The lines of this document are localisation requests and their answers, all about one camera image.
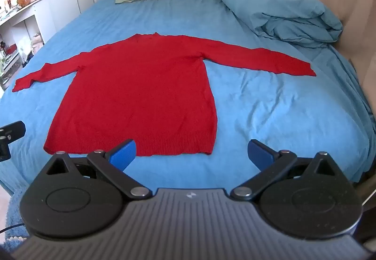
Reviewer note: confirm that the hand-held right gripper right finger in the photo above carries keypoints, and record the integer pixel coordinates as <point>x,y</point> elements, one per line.
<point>258,154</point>

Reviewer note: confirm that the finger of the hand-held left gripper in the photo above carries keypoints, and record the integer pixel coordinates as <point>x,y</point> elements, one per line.
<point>13,130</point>

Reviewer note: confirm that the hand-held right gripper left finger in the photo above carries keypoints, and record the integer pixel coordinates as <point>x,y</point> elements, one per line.
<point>124,154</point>

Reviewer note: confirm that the red knit sweater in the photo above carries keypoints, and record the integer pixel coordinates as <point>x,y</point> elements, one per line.
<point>138,95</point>

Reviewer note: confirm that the blue fluffy rug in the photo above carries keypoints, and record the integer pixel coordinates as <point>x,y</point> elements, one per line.
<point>11,210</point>

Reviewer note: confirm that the white shelf unit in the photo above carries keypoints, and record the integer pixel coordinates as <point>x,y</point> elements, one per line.
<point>17,27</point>

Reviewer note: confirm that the teal duvet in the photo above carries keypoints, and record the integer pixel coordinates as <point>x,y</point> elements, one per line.
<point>273,10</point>

